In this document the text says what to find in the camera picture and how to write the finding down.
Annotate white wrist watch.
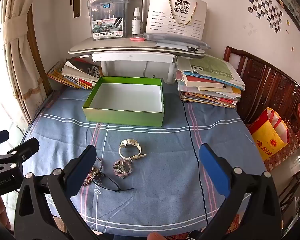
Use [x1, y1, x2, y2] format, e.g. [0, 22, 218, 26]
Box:
[119, 139, 147, 160]

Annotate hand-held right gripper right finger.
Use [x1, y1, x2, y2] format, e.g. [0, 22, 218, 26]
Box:
[197, 144, 282, 240]

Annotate group of small wall photos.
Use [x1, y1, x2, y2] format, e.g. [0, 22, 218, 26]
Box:
[247, 0, 283, 33]

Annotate silver ornate brooch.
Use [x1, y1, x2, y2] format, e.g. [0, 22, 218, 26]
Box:
[112, 159, 134, 179]

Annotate silver bangle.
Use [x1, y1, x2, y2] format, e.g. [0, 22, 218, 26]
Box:
[92, 157, 103, 172]

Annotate person's right hand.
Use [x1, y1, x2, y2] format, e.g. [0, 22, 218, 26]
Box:
[147, 231, 167, 240]

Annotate thin black cable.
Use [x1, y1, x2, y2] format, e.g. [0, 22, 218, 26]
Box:
[181, 100, 210, 228]

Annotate book stack with green cover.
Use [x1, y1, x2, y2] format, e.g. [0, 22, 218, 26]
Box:
[175, 54, 246, 109]

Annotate black wristband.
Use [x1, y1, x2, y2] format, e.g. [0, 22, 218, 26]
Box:
[91, 172, 135, 193]

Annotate person's left hand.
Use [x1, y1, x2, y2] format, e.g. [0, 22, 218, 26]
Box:
[0, 196, 12, 230]

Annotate clear spray bottle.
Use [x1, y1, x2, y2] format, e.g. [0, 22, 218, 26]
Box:
[131, 7, 142, 36]

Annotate yellow red gift bag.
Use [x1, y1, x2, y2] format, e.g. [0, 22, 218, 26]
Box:
[247, 107, 290, 162]

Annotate white paper bag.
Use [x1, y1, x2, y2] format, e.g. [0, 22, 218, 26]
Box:
[145, 0, 207, 40]

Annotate clear plastic marker pen box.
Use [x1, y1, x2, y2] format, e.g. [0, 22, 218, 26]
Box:
[87, 0, 130, 40]

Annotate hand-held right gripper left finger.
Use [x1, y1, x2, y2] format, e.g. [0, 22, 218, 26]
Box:
[14, 144, 100, 240]

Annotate grey white desk shelf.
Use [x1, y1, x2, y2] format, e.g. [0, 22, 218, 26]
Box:
[68, 39, 207, 83]

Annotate beige curtain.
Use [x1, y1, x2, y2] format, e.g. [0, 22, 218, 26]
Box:
[2, 0, 48, 123]

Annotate brown bead bracelet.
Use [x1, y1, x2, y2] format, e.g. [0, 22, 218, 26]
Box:
[83, 166, 97, 187]

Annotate book stack with dark cover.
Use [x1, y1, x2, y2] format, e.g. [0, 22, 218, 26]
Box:
[47, 57, 103, 90]

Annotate grey flat pouch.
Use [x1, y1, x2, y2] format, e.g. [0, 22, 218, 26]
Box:
[142, 32, 212, 50]

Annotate dark wooden bench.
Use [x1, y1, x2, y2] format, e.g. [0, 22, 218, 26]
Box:
[224, 46, 300, 155]

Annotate grey vertical pipe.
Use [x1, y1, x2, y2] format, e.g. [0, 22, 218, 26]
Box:
[142, 0, 148, 34]

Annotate green cardboard box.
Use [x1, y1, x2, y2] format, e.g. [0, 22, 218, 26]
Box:
[82, 76, 165, 127]

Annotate blue checked tablecloth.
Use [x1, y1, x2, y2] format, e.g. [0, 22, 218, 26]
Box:
[22, 81, 267, 237]

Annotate dark framed wall picture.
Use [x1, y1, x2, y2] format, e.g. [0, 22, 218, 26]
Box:
[268, 0, 300, 50]

